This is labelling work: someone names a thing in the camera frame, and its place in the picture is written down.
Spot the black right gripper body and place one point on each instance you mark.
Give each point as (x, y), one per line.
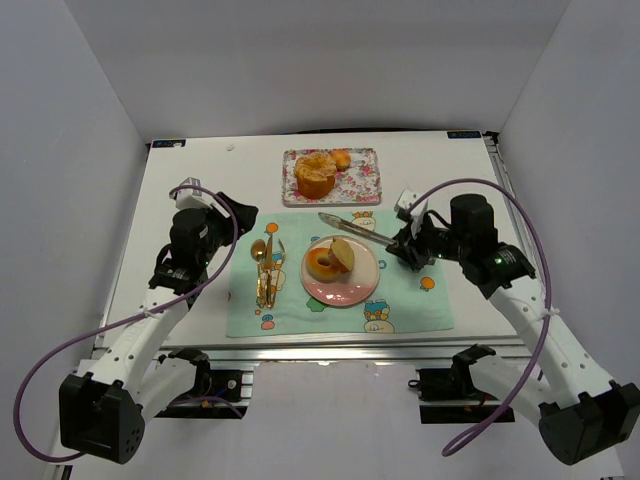
(413, 243)

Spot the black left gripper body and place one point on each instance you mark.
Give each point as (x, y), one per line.
(232, 216)

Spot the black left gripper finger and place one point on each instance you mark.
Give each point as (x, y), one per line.
(242, 218)
(228, 204)

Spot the sliced herb bread piece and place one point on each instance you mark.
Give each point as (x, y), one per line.
(341, 255)

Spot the metal serving tongs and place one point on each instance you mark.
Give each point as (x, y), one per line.
(343, 225)

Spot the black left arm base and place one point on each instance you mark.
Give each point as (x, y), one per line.
(210, 390)

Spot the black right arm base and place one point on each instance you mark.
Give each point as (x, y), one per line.
(448, 396)

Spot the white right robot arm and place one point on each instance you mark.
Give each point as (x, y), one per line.
(580, 410)

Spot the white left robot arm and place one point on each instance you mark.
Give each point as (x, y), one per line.
(105, 411)

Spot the large sugared bread loaf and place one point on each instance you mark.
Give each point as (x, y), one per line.
(315, 175)

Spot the gold spoon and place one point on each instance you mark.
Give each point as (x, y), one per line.
(257, 250)

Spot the gold knife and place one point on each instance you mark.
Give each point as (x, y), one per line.
(268, 268)

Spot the mint cartoon placemat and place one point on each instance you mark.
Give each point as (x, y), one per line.
(404, 301)

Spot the pink white ceramic plate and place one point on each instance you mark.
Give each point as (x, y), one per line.
(348, 288)

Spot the blue left corner label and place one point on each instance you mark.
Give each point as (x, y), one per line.
(168, 143)

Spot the blue corner label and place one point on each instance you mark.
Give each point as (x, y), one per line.
(464, 134)
(168, 143)

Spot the floral rectangular tray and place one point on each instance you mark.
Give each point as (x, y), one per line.
(359, 184)

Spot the small round bun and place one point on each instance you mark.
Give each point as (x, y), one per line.
(341, 158)

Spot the blue right corner label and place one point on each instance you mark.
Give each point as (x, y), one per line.
(464, 134)

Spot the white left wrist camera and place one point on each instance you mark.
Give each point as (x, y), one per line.
(187, 195)

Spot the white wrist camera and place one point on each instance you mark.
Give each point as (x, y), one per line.
(187, 195)
(409, 210)

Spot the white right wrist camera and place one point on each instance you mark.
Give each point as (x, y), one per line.
(409, 210)

